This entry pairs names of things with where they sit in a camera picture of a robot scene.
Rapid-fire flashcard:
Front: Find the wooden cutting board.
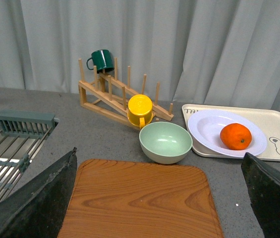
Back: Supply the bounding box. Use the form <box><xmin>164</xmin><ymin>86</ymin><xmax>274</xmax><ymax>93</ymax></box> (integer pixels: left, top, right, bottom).
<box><xmin>58</xmin><ymin>159</ymin><xmax>224</xmax><ymax>238</ymax></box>

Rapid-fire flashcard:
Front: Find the green bowl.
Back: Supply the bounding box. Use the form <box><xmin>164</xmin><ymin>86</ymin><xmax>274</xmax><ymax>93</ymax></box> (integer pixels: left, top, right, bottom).
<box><xmin>139</xmin><ymin>121</ymin><xmax>193</xmax><ymax>165</ymax></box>

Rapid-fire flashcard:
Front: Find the white round plate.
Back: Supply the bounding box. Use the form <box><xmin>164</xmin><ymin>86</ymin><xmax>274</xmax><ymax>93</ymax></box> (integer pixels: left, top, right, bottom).
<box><xmin>187</xmin><ymin>109</ymin><xmax>267</xmax><ymax>158</ymax></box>

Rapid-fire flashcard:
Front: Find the wooden dish rack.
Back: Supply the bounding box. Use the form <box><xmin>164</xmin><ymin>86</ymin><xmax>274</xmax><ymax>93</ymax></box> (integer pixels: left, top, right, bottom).
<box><xmin>77</xmin><ymin>57</ymin><xmax>174</xmax><ymax>131</ymax></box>

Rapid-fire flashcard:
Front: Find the beige bear tray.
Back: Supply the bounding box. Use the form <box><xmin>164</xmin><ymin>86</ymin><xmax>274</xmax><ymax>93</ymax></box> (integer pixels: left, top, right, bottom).
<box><xmin>182</xmin><ymin>104</ymin><xmax>280</xmax><ymax>162</ymax></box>

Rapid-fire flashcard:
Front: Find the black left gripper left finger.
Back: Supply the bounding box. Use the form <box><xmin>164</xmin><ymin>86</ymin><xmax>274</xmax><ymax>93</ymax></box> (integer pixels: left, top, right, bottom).
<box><xmin>0</xmin><ymin>148</ymin><xmax>77</xmax><ymax>238</ymax></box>

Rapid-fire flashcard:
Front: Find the green sink drying rack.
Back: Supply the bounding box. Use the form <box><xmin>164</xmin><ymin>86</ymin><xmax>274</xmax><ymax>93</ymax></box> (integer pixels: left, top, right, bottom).
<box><xmin>0</xmin><ymin>110</ymin><xmax>57</xmax><ymax>202</ymax></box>

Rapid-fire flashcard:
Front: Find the grey curtain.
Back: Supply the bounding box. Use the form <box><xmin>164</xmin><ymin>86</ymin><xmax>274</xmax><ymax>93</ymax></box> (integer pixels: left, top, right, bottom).
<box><xmin>0</xmin><ymin>0</ymin><xmax>280</xmax><ymax>110</ymax></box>

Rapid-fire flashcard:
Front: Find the orange fruit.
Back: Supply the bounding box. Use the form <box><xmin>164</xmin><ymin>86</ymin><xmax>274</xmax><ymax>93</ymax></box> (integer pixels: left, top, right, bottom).
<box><xmin>220</xmin><ymin>123</ymin><xmax>252</xmax><ymax>150</ymax></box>

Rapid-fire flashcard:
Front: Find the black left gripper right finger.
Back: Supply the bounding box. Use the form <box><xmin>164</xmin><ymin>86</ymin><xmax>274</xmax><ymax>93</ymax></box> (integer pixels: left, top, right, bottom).
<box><xmin>241</xmin><ymin>152</ymin><xmax>280</xmax><ymax>238</ymax></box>

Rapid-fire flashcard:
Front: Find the yellow mug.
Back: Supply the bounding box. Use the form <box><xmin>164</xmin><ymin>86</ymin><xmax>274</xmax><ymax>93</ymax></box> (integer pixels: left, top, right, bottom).
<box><xmin>127</xmin><ymin>94</ymin><xmax>153</xmax><ymax>129</ymax></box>

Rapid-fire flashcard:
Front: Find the dark green mug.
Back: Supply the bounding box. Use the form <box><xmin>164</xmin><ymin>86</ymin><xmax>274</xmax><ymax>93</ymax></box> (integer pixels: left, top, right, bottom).
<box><xmin>86</xmin><ymin>49</ymin><xmax>114</xmax><ymax>73</ymax></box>

